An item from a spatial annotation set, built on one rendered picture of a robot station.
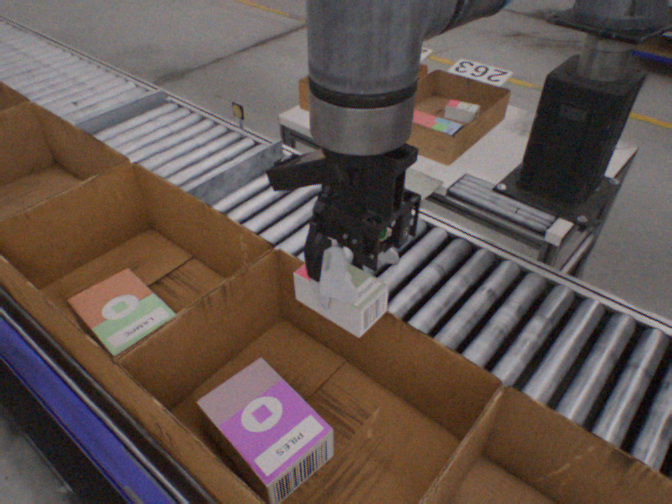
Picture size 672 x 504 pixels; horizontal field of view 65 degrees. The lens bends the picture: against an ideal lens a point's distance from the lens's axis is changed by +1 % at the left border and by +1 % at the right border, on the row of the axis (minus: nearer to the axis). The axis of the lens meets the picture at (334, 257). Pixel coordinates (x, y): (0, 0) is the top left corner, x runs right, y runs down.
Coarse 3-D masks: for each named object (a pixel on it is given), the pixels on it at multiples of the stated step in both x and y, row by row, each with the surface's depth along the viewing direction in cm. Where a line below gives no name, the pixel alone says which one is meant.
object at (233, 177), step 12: (276, 144) 153; (252, 156) 148; (264, 156) 152; (276, 156) 156; (228, 168) 143; (240, 168) 146; (252, 168) 150; (264, 168) 154; (216, 180) 141; (228, 180) 144; (240, 180) 148; (192, 192) 136; (204, 192) 139; (216, 192) 143; (228, 192) 146
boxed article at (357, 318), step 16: (304, 272) 61; (352, 272) 61; (304, 288) 62; (368, 288) 59; (384, 288) 59; (304, 304) 64; (336, 304) 59; (352, 304) 57; (368, 304) 58; (384, 304) 61; (336, 320) 61; (352, 320) 58; (368, 320) 59
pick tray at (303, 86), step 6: (420, 66) 186; (426, 66) 184; (420, 72) 181; (426, 72) 185; (306, 78) 178; (300, 84) 175; (306, 84) 173; (300, 90) 177; (306, 90) 175; (300, 96) 178; (306, 96) 176; (300, 102) 180; (306, 102) 178; (300, 108) 181; (306, 108) 180
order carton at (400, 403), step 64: (192, 320) 73; (256, 320) 86; (320, 320) 84; (384, 320) 73; (128, 384) 66; (192, 384) 80; (320, 384) 81; (384, 384) 82; (448, 384) 71; (192, 448) 60; (384, 448) 74; (448, 448) 74
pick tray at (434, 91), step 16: (432, 80) 183; (448, 80) 181; (464, 80) 178; (416, 96) 179; (432, 96) 187; (448, 96) 185; (464, 96) 181; (480, 96) 177; (496, 96) 173; (432, 112) 178; (480, 112) 177; (496, 112) 166; (416, 128) 154; (432, 128) 151; (464, 128) 151; (480, 128) 161; (416, 144) 157; (432, 144) 153; (448, 144) 150; (464, 144) 156; (448, 160) 153
